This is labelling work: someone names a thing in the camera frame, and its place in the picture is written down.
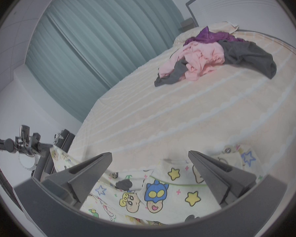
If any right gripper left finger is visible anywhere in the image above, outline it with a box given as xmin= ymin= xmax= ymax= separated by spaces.
xmin=41 ymin=152 xmax=113 ymax=204

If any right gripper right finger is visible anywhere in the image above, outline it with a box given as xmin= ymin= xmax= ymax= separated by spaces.
xmin=188 ymin=150 xmax=257 ymax=204

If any white printed pyjama top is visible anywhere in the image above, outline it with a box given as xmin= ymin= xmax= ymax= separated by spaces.
xmin=50 ymin=145 xmax=262 ymax=225

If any bed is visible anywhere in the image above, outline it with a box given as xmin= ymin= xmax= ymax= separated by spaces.
xmin=67 ymin=0 xmax=296 ymax=207

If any dark grey garment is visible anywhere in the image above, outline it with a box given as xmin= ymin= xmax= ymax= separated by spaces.
xmin=154 ymin=59 xmax=188 ymax=87

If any pink garment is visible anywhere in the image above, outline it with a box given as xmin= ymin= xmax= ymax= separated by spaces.
xmin=158 ymin=41 xmax=225 ymax=82

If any black garment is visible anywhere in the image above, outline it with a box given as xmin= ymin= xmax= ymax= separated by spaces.
xmin=217 ymin=40 xmax=277 ymax=79

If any blue-green curtain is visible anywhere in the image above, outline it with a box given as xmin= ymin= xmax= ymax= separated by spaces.
xmin=26 ymin=0 xmax=185 ymax=123

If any purple garment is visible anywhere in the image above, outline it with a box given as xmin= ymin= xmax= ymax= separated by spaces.
xmin=184 ymin=26 xmax=246 ymax=45

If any cream pillow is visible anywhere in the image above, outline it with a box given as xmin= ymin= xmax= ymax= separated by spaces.
xmin=173 ymin=21 xmax=238 ymax=44

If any grey bedside table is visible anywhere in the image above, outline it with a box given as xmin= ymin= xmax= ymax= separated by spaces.
xmin=180 ymin=19 xmax=195 ymax=33

